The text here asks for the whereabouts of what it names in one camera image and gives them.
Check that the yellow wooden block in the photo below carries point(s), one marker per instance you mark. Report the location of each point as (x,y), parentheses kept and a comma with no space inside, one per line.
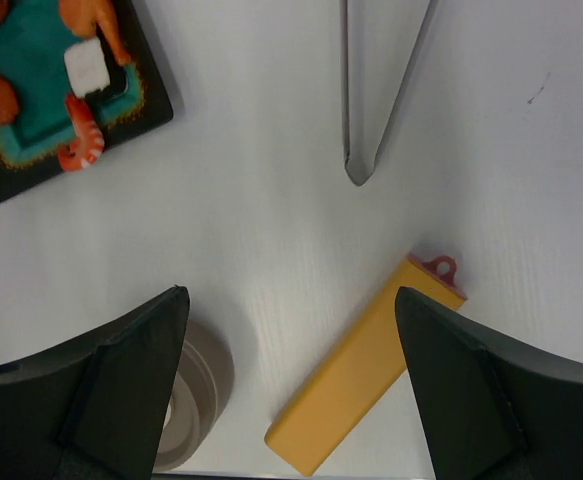
(351,378)

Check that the round grey tin lid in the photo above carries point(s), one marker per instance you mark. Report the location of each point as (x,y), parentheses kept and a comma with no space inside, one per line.
(202,387)

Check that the pink ring tag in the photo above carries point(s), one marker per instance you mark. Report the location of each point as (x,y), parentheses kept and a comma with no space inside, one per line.
(442,269)

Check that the white tofu cube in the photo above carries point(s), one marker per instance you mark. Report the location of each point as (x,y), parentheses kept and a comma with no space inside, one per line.
(86,67)

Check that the metal serving tongs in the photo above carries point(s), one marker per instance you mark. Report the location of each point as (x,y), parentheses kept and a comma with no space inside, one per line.
(380,46)

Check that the orange toy shrimp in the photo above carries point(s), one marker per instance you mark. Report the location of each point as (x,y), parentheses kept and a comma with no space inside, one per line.
(88,145)

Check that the orange curled shrimp food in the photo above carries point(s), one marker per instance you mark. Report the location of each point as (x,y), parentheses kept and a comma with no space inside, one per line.
(84,18)

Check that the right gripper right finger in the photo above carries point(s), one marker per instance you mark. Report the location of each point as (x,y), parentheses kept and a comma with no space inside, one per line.
(491,406)

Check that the black square plate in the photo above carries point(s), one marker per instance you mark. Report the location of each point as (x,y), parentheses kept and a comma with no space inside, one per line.
(33,40)

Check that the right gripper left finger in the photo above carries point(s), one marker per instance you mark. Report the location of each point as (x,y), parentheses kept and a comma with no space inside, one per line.
(93,406)

